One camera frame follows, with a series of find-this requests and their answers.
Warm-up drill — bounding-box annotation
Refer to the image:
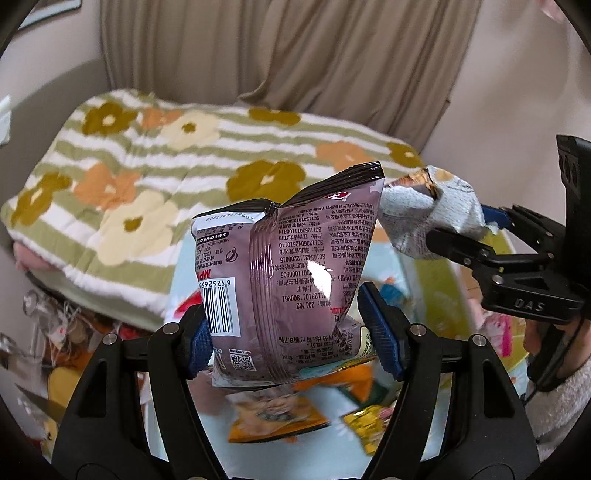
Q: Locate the person's right forearm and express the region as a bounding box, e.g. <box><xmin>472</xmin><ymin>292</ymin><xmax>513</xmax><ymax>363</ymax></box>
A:
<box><xmin>524</xmin><ymin>353</ymin><xmax>591</xmax><ymax>464</ymax></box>

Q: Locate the pile of household clutter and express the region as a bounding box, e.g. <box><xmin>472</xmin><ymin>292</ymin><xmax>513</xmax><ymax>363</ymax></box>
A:
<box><xmin>0</xmin><ymin>286</ymin><xmax>153</xmax><ymax>462</ymax></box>

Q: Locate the framed wall picture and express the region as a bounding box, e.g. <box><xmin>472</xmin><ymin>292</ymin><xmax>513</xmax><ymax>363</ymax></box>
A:
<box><xmin>18</xmin><ymin>0</ymin><xmax>100</xmax><ymax>31</ymax></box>

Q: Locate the orange snack packet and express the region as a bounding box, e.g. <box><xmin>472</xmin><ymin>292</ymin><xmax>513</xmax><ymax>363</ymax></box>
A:
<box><xmin>228</xmin><ymin>387</ymin><xmax>331</xmax><ymax>445</ymax></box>

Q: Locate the beige curtain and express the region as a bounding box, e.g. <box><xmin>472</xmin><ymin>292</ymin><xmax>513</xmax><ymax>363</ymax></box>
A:
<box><xmin>99</xmin><ymin>0</ymin><xmax>481</xmax><ymax>151</ymax></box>

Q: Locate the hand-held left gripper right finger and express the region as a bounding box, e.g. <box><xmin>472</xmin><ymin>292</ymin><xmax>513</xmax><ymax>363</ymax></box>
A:
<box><xmin>358</xmin><ymin>281</ymin><xmax>542</xmax><ymax>480</ymax></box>

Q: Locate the pink striped snack packet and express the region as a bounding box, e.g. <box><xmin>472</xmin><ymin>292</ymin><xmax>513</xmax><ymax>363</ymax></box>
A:
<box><xmin>475</xmin><ymin>309</ymin><xmax>525</xmax><ymax>361</ymax></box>

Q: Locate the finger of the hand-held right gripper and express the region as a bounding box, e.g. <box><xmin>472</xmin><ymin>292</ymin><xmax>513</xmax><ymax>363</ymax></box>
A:
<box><xmin>480</xmin><ymin>203</ymin><xmax>568</xmax><ymax>252</ymax></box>
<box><xmin>425</xmin><ymin>228</ymin><xmax>557</xmax><ymax>296</ymax></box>

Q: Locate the purple snack bag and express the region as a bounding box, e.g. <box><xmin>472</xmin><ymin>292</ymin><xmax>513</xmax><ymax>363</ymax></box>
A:
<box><xmin>190</xmin><ymin>161</ymin><xmax>385</xmax><ymax>392</ymax></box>

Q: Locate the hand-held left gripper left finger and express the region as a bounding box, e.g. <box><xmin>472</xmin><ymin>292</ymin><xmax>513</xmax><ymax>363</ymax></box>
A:
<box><xmin>51</xmin><ymin>302</ymin><xmax>228</xmax><ymax>480</ymax></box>

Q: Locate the yellow snack packet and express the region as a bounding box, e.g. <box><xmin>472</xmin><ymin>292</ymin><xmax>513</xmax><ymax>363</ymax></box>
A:
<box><xmin>341</xmin><ymin>403</ymin><xmax>399</xmax><ymax>457</ymax></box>

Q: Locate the floral striped blanket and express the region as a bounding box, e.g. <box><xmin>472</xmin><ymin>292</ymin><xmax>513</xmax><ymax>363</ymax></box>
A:
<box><xmin>0</xmin><ymin>89</ymin><xmax>426</xmax><ymax>330</ymax></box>

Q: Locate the pink pillow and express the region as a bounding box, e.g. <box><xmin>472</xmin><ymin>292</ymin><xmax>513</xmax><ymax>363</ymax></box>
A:
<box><xmin>11</xmin><ymin>241</ymin><xmax>63</xmax><ymax>274</ymax></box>

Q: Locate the white grey snack bag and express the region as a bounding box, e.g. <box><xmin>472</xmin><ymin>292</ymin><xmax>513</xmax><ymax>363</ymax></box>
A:
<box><xmin>381</xmin><ymin>165</ymin><xmax>500</xmax><ymax>259</ymax></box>

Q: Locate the yellow-green storage box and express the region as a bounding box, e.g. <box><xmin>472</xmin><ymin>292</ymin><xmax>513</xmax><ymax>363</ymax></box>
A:
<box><xmin>397</xmin><ymin>222</ymin><xmax>532</xmax><ymax>374</ymax></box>

